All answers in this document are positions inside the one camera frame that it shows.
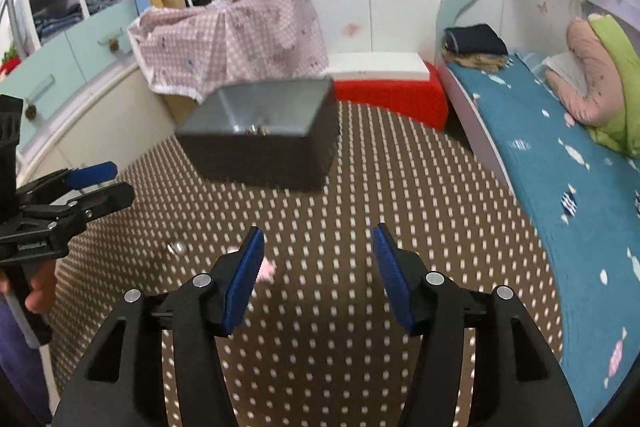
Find pink pillow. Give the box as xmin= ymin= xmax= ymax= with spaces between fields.
xmin=545 ymin=18 xmax=626 ymax=125

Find single pink bead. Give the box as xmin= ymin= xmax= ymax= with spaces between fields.
xmin=227 ymin=247 xmax=276 ymax=284

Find green plant in red pot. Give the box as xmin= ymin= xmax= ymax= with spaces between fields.
xmin=0 ymin=44 xmax=21 ymax=75

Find cardboard box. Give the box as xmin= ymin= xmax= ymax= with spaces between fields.
xmin=162 ymin=92 xmax=203 ymax=125

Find stack of folded jeans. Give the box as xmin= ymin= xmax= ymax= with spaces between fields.
xmin=32 ymin=4 xmax=83 ymax=40

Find dark metal box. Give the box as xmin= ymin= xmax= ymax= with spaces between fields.
xmin=175 ymin=76 xmax=342 ymax=194

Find person's left hand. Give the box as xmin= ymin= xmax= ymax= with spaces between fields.
xmin=24 ymin=258 xmax=57 ymax=315

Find dark folded clothes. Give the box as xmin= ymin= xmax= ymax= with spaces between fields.
xmin=444 ymin=24 xmax=508 ymax=56

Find white pillow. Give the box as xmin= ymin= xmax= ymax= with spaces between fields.
xmin=542 ymin=52 xmax=586 ymax=90

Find red stool with white top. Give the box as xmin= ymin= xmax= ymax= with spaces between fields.
xmin=327 ymin=52 xmax=450 ymax=130

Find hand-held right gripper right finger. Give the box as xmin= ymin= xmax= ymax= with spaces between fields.
xmin=371 ymin=223 xmax=583 ymax=427

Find green quilt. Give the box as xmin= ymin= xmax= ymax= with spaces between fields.
xmin=587 ymin=13 xmax=640 ymax=158

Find teal drawer unit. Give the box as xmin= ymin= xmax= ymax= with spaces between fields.
xmin=0 ymin=0 xmax=141 ymax=142

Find grey metal handrail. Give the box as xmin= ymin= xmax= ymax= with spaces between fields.
xmin=0 ymin=0 xmax=28 ymax=58

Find person's left forearm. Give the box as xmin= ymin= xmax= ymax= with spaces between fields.
xmin=0 ymin=292 xmax=53 ymax=425

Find pink checked cloth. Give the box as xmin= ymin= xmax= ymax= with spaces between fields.
xmin=127 ymin=0 xmax=331 ymax=104

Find blue printed bedsheet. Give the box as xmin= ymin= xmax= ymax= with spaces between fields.
xmin=445 ymin=49 xmax=640 ymax=413

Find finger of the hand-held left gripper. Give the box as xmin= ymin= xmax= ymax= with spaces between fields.
xmin=50 ymin=183 xmax=136 ymax=238
xmin=17 ymin=161 xmax=119 ymax=202

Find tan folded clothes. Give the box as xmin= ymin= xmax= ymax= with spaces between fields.
xmin=442 ymin=49 xmax=513 ymax=72

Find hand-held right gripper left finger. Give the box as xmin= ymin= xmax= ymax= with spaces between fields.
xmin=52 ymin=226 xmax=266 ymax=427

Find brown polka dot tablecloth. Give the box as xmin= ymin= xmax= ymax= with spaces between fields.
xmin=47 ymin=99 xmax=568 ymax=427

